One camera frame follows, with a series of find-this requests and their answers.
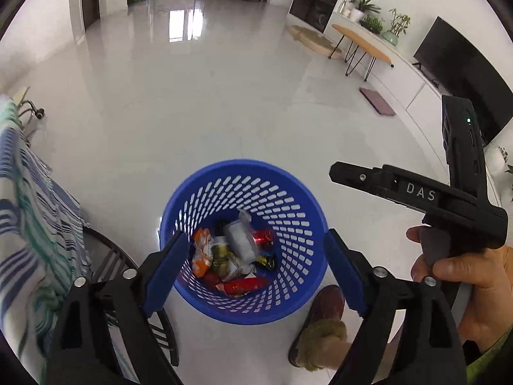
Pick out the oval wooden side table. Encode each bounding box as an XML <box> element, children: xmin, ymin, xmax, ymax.
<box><xmin>332</xmin><ymin>24</ymin><xmax>394</xmax><ymax>79</ymax></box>

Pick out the green white snack packet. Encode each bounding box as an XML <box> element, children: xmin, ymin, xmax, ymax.
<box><xmin>210</xmin><ymin>244</ymin><xmax>241</xmax><ymax>277</ymax></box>

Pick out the brown furry slipper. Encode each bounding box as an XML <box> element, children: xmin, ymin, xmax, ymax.
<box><xmin>288</xmin><ymin>285</ymin><xmax>347</xmax><ymax>370</ymax></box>

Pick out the plant in white pot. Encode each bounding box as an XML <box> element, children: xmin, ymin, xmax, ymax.
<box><xmin>349</xmin><ymin>0</ymin><xmax>381</xmax><ymax>22</ymax></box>

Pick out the black television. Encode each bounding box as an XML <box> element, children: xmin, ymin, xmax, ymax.
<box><xmin>413</xmin><ymin>17</ymin><xmax>513</xmax><ymax>145</ymax></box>

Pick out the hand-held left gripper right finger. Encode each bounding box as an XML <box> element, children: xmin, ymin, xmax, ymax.
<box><xmin>324</xmin><ymin>228</ymin><xmax>467</xmax><ymax>385</ymax></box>

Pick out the striped tablecloth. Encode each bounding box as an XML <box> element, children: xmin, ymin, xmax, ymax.
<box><xmin>0</xmin><ymin>95</ymin><xmax>93</xmax><ymax>373</ymax></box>

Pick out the purple floor mat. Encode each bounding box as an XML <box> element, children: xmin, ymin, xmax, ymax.
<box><xmin>359</xmin><ymin>87</ymin><xmax>397</xmax><ymax>117</ymax></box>

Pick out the red soda can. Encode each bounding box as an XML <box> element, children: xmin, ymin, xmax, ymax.
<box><xmin>252</xmin><ymin>228</ymin><xmax>275</xmax><ymax>249</ymax></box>

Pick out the bamboo plant green pot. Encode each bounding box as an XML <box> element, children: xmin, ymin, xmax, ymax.
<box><xmin>382</xmin><ymin>8</ymin><xmax>411</xmax><ymax>47</ymax></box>

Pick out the long red snack packet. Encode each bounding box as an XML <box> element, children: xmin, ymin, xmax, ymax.
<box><xmin>216</xmin><ymin>276</ymin><xmax>268</xmax><ymax>297</ymax></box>

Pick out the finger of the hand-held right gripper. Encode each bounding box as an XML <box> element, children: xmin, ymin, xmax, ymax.
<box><xmin>329</xmin><ymin>161</ymin><xmax>396</xmax><ymax>194</ymax></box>

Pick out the clear plastic bag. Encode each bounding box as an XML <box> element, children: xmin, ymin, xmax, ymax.
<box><xmin>223</xmin><ymin>210</ymin><xmax>259</xmax><ymax>257</ymax></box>

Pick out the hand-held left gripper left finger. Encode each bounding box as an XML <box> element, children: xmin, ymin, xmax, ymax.
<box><xmin>47</xmin><ymin>230</ymin><xmax>190</xmax><ymax>385</ymax></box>

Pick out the orange snack packet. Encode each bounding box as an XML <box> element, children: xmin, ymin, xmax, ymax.
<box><xmin>191</xmin><ymin>228</ymin><xmax>215</xmax><ymax>277</ymax></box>

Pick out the blue plastic basket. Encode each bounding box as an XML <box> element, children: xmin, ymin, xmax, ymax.
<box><xmin>159</xmin><ymin>159</ymin><xmax>329</xmax><ymax>326</ymax></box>

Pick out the person's right hand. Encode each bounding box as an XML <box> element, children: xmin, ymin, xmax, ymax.
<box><xmin>406</xmin><ymin>227</ymin><xmax>513</xmax><ymax>354</ymax></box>

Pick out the beige floor rug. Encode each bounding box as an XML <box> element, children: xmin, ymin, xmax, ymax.
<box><xmin>289</xmin><ymin>25</ymin><xmax>343</xmax><ymax>59</ymax></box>

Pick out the white television cabinet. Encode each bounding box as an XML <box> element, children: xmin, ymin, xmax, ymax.
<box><xmin>324</xmin><ymin>10</ymin><xmax>513</xmax><ymax>209</ymax></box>

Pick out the low plant black pot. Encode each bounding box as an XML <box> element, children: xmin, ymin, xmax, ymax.
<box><xmin>360</xmin><ymin>15</ymin><xmax>384</xmax><ymax>35</ymax></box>

